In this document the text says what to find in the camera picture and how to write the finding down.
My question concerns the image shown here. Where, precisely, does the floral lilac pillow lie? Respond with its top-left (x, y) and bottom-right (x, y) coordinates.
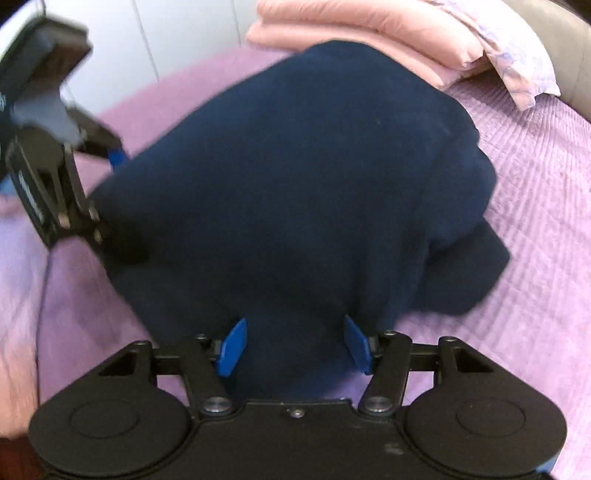
top-left (431, 0), bottom-right (562, 112)

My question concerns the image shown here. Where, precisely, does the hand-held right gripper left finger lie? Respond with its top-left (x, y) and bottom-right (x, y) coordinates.
top-left (98, 318), bottom-right (247, 415)

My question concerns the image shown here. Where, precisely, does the beige padded headboard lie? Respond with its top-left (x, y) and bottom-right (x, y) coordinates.
top-left (508, 0), bottom-right (591, 118)

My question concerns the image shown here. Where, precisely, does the navy blue sweater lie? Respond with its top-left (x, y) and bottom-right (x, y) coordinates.
top-left (90, 41), bottom-right (511, 402)

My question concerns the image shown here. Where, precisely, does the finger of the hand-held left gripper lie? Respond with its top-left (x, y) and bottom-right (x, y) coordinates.
top-left (55, 144), bottom-right (112, 266)
top-left (69, 108), bottom-right (124, 168)

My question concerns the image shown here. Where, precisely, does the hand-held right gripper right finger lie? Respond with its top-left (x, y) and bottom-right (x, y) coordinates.
top-left (344, 315), bottom-right (495, 415)

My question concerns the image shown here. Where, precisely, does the folded pink quilt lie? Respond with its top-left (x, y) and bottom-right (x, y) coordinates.
top-left (246, 0), bottom-right (496, 89)

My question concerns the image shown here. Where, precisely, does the purple quilted bedspread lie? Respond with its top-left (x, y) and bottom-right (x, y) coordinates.
top-left (0, 46), bottom-right (591, 480)

